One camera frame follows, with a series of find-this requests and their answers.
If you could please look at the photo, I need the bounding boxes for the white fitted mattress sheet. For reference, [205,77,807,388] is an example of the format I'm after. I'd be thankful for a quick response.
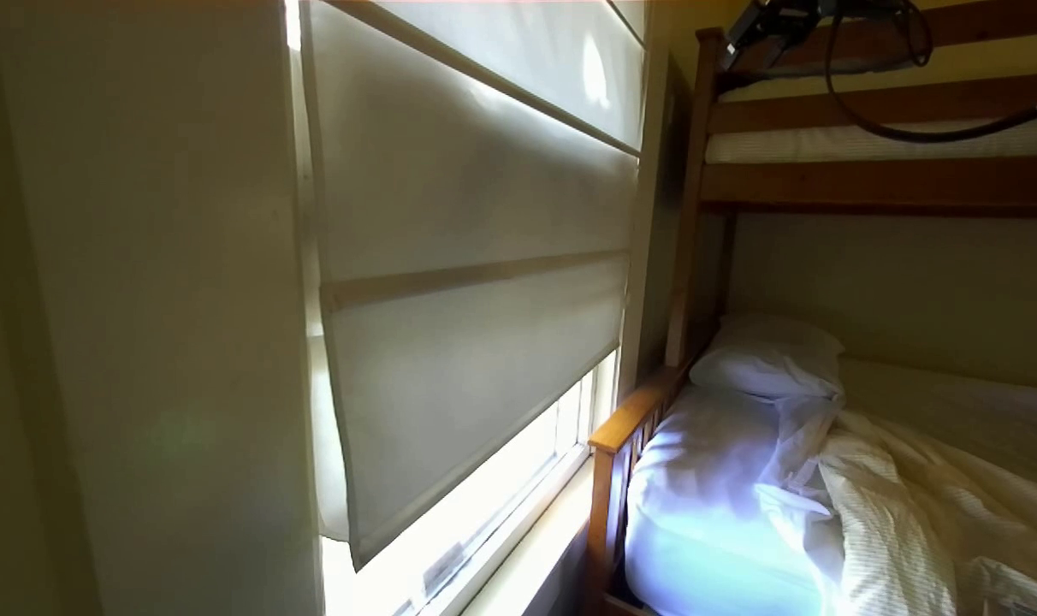
[619,384,846,616]

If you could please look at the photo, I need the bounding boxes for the white pillow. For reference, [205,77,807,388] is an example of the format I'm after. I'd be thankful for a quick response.
[684,312,850,402]

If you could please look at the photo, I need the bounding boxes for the beige roman blinds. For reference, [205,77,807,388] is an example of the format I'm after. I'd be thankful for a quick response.
[296,0,649,576]

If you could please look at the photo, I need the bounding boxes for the white crumpled duvet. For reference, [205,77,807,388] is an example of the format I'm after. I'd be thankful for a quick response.
[754,402,1037,616]

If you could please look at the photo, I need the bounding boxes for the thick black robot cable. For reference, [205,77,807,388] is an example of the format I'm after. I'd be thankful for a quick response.
[820,0,1037,147]

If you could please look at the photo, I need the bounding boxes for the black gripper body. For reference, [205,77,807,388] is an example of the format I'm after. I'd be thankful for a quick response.
[722,0,823,75]

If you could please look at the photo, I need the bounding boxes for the wooden bunk bed frame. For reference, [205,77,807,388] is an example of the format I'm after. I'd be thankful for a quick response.
[580,0,1037,616]

